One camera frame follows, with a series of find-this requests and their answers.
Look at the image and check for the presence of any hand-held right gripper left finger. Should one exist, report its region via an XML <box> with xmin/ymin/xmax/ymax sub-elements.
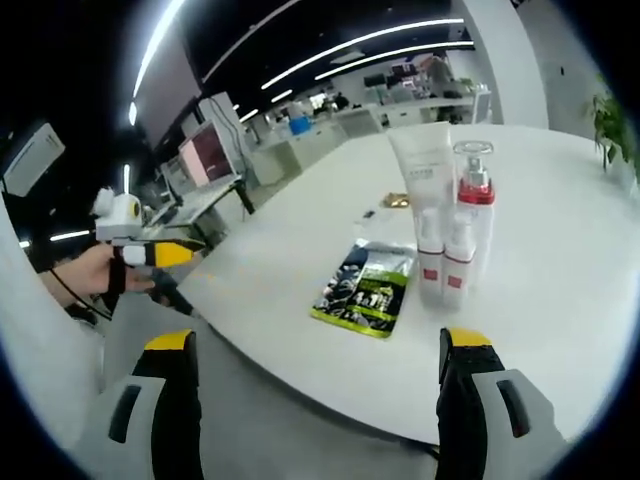
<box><xmin>89</xmin><ymin>329</ymin><xmax>204</xmax><ymax>480</ymax></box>

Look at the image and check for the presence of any white skincare cream tube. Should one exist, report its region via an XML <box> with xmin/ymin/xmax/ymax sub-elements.
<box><xmin>387</xmin><ymin>121</ymin><xmax>460</xmax><ymax>251</ymax></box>

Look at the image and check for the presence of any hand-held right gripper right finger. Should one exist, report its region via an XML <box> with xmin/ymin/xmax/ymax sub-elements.
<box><xmin>433</xmin><ymin>327</ymin><xmax>569</xmax><ymax>480</ymax></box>

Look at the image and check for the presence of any white desk with black legs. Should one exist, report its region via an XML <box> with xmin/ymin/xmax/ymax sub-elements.
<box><xmin>147</xmin><ymin>172</ymin><xmax>256</xmax><ymax>241</ymax></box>

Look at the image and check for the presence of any small red-label skincare bottle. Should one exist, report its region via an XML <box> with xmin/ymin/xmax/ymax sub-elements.
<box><xmin>442</xmin><ymin>211</ymin><xmax>477</xmax><ymax>310</ymax></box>
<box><xmin>416</xmin><ymin>206</ymin><xmax>448</xmax><ymax>307</ymax></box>

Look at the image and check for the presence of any green and black sachet packet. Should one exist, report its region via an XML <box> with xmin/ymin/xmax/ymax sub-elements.
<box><xmin>308</xmin><ymin>237</ymin><xmax>417</xmax><ymax>343</ymax></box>

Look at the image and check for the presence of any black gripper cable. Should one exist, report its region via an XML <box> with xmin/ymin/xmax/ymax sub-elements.
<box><xmin>48</xmin><ymin>268</ymin><xmax>115</xmax><ymax>322</ymax></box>

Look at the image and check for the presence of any person's left hand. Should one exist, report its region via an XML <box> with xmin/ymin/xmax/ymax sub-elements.
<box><xmin>72</xmin><ymin>244</ymin><xmax>157</xmax><ymax>304</ymax></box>

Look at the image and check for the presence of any ceiling light strip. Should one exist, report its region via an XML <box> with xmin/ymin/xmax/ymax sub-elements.
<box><xmin>313</xmin><ymin>40</ymin><xmax>476</xmax><ymax>82</ymax></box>
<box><xmin>131</xmin><ymin>0</ymin><xmax>187</xmax><ymax>100</ymax></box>
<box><xmin>261</xmin><ymin>18</ymin><xmax>467</xmax><ymax>92</ymax></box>

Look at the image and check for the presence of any pink screen monitor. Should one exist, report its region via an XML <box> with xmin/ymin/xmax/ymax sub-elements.
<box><xmin>177</xmin><ymin>120</ymin><xmax>242</xmax><ymax>190</ymax></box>

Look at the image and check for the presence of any gold foil sachet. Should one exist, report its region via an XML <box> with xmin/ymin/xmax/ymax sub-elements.
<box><xmin>381</xmin><ymin>190</ymin><xmax>413</xmax><ymax>210</ymax></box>

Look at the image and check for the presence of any green potted plant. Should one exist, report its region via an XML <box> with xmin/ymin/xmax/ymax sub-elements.
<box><xmin>591</xmin><ymin>73</ymin><xmax>640</xmax><ymax>175</ymax></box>

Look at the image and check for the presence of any red-collared white skincare bottle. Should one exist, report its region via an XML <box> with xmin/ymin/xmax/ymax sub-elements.
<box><xmin>451</xmin><ymin>139</ymin><xmax>500</xmax><ymax>297</ymax></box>

